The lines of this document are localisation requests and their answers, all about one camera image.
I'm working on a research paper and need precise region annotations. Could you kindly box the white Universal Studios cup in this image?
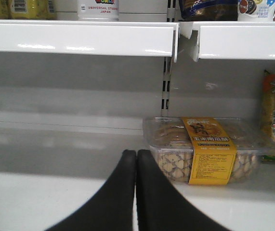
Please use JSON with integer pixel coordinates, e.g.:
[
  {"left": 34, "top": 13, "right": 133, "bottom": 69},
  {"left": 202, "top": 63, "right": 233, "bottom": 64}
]
[{"left": 77, "top": 0, "right": 119, "bottom": 21}]

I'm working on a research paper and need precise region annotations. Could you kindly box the yellow cracker package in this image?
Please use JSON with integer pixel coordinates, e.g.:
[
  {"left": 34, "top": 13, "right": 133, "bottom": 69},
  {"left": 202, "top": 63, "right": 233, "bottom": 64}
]
[{"left": 143, "top": 117, "right": 275, "bottom": 185}]

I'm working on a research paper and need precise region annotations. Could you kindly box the dark biscuit bag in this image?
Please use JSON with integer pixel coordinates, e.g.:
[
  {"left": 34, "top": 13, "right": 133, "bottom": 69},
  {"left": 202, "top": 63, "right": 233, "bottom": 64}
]
[{"left": 179, "top": 0, "right": 237, "bottom": 21}]

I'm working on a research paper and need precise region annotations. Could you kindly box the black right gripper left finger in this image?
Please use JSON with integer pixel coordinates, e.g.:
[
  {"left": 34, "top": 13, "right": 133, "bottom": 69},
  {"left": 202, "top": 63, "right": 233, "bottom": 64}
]
[{"left": 47, "top": 150, "right": 137, "bottom": 231}]

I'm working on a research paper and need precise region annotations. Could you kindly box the yellow package on shelf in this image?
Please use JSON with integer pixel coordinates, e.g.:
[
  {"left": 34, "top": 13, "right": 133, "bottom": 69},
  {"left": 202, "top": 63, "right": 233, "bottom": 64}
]
[{"left": 0, "top": 0, "right": 57, "bottom": 20}]

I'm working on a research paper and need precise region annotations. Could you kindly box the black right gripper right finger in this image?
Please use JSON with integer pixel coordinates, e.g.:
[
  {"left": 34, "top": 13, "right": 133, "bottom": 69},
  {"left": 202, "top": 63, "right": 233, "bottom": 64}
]
[{"left": 136, "top": 150, "right": 228, "bottom": 231}]

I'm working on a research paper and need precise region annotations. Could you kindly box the white oreo tub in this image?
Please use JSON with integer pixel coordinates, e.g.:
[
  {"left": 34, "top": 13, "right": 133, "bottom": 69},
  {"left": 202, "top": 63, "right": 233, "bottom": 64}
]
[{"left": 237, "top": 0, "right": 275, "bottom": 22}]

